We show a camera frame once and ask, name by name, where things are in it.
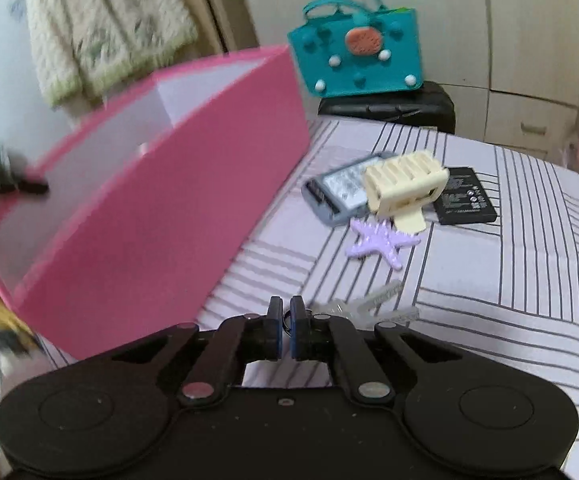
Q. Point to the black suitcase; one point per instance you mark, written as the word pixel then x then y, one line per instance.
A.
pixel 394 110

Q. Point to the black flat battery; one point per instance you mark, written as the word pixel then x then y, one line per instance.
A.
pixel 469 200

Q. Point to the purple starfish comb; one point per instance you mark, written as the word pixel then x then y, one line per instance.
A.
pixel 379 240

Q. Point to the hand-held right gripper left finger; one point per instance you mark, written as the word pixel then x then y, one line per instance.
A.
pixel 275 330

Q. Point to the pink cardboard box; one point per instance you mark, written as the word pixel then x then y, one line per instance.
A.
pixel 179 210

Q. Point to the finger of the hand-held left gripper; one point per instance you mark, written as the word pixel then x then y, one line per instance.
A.
pixel 34 187

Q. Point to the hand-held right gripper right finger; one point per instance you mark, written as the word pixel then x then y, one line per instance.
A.
pixel 296 330

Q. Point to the teal felt handbag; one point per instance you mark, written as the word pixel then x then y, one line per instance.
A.
pixel 364 70

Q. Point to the cream hair claw clip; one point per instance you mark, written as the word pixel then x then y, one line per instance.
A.
pixel 404 185

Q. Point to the cream fluffy pajama jacket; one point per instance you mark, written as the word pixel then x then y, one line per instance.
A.
pixel 104 25

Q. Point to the silver key bunch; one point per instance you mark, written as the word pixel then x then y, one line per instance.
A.
pixel 364 305

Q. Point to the beige wardrobe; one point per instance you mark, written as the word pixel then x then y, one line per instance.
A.
pixel 519 35

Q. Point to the striped bedsheet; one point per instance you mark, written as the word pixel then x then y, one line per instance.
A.
pixel 494 285

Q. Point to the grey phone battery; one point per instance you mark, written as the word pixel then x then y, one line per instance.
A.
pixel 339 185

